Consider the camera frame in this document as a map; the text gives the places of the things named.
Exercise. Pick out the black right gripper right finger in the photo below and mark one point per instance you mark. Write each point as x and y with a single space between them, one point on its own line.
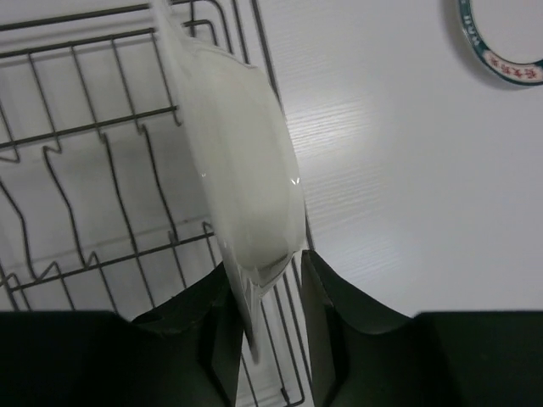
364 353

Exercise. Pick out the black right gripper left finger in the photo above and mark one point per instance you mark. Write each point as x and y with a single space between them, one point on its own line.
185 352

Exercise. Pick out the white deep plate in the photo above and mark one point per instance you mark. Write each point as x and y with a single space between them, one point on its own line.
241 147

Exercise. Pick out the green rimmed white plate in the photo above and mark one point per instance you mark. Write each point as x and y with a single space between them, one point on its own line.
499 40

